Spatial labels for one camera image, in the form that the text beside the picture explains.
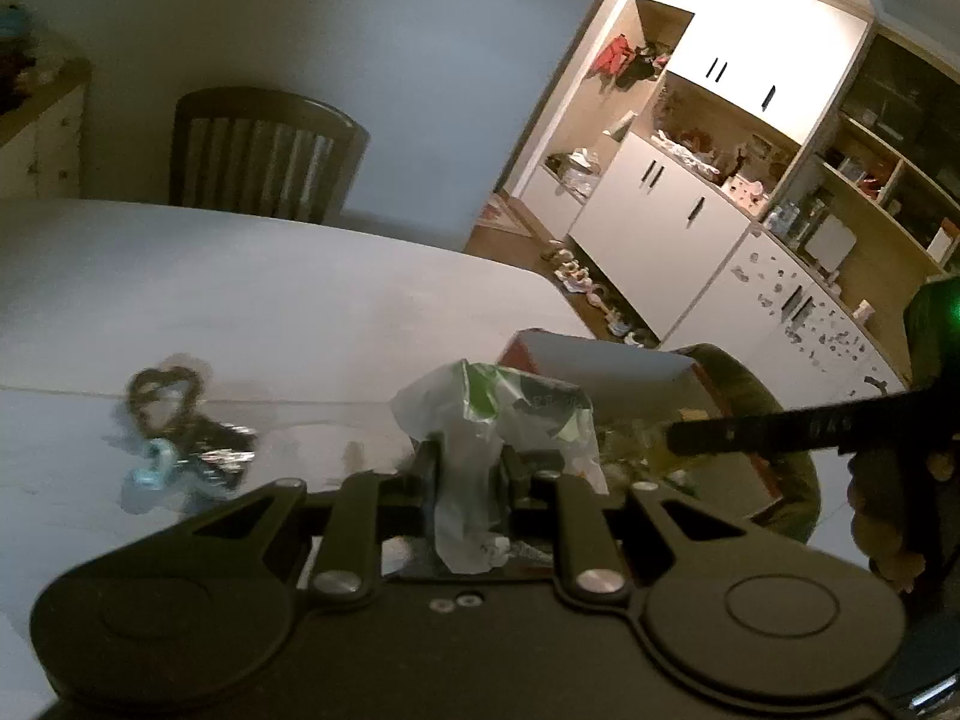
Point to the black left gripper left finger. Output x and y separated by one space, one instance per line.
368 509

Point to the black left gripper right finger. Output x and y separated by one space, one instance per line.
541 503

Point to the green white plastic bag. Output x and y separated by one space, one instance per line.
475 411

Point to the dark crinkled plastic packet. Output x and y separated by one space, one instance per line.
218 454

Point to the light blue round toy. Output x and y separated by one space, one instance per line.
147 485

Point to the person right hand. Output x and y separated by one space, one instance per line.
883 493

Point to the red cardboard shoe box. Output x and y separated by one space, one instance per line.
635 393

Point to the dark green upholstered chair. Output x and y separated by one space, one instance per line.
746 399

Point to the white fridge with magnets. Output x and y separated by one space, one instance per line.
767 311

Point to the pair of small shoes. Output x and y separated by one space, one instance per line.
603 309

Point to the patterned door mat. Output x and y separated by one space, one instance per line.
497 215

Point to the dark wooden chair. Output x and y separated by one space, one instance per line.
263 152

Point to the orange jacket on hook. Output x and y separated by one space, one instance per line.
612 59

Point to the white wall cabinet unit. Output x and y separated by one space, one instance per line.
657 174

